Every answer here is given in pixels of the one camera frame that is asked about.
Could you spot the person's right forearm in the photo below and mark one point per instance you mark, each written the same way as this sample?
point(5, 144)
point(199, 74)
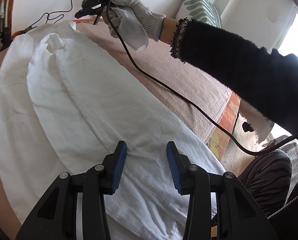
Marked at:
point(239, 67)

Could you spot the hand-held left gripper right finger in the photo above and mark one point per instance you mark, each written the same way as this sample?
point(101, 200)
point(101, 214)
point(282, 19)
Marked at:
point(174, 167)

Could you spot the white fringed cloth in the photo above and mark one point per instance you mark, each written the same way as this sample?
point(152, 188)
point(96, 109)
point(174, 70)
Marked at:
point(261, 127)

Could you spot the person's right hand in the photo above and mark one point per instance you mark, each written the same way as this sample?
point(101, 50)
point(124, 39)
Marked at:
point(139, 10)

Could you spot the bright window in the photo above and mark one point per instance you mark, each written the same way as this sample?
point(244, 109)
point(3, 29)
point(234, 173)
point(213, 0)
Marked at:
point(296, 40)

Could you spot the pink blanket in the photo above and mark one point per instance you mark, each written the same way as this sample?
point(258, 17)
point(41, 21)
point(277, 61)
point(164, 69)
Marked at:
point(176, 85)

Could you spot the green patterned white pillow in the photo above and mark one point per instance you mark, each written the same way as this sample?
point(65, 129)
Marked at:
point(201, 5)

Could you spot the folded tripod stand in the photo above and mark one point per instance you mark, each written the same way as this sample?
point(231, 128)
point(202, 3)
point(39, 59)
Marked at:
point(0, 37)

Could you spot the person's black zipped jacket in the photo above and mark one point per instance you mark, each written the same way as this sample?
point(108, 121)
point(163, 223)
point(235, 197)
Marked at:
point(296, 212)

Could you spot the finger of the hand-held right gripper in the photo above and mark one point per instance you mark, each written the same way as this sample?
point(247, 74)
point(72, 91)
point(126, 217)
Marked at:
point(85, 11)

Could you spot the white long-sleeved shirt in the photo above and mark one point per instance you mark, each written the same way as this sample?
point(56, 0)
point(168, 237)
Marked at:
point(76, 100)

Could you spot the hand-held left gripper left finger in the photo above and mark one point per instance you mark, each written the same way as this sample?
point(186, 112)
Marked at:
point(118, 167)

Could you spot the person's striped trouser leg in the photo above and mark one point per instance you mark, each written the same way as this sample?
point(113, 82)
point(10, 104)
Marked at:
point(264, 180)

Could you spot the brown wooden board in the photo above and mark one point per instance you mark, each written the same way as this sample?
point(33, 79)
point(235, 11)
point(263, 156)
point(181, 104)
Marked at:
point(12, 12)

